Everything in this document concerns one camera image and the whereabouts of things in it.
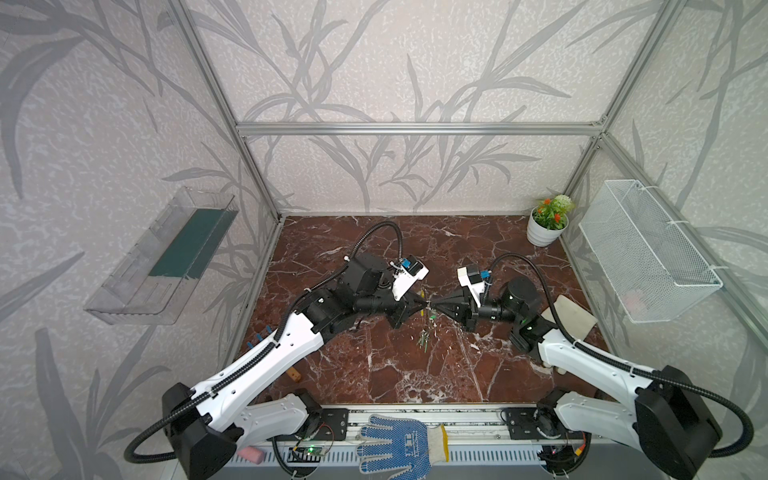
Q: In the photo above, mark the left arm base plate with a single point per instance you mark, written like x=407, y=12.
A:
x=327, y=424

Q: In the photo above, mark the blue white work glove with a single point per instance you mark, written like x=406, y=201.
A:
x=407, y=448

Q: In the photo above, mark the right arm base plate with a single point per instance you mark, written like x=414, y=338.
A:
x=532, y=423

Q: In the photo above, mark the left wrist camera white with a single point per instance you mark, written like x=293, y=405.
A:
x=407, y=273

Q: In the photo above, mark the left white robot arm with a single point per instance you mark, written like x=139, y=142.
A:
x=205, y=425

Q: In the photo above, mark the potted plant white pot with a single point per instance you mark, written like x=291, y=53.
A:
x=549, y=219

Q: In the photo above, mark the white wire mesh basket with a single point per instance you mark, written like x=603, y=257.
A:
x=653, y=267

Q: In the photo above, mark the blue plastic fork tool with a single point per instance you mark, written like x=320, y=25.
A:
x=255, y=338

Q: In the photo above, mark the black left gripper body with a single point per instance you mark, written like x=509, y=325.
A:
x=391, y=305

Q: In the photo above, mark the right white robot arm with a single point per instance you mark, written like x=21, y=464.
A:
x=676, y=424

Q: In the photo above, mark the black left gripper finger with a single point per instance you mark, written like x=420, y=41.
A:
x=404, y=313
x=414, y=301

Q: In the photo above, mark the beige sponge pad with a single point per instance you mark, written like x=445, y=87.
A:
x=577, y=321

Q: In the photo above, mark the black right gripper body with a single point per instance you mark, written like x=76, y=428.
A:
x=469, y=309

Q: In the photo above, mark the clear plastic wall shelf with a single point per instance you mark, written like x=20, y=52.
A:
x=157, y=277

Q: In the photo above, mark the metal keyring with green tags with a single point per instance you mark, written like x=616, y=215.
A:
x=428, y=317

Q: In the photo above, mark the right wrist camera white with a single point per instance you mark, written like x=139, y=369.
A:
x=476, y=280

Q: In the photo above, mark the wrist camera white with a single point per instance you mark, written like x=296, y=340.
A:
x=476, y=280
x=407, y=273

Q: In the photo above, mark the purple scoop pink handle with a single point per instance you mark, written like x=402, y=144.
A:
x=252, y=454

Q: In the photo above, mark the green circuit board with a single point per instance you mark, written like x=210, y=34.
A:
x=309, y=453

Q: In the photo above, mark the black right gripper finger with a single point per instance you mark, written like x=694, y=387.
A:
x=460, y=315
x=454, y=301

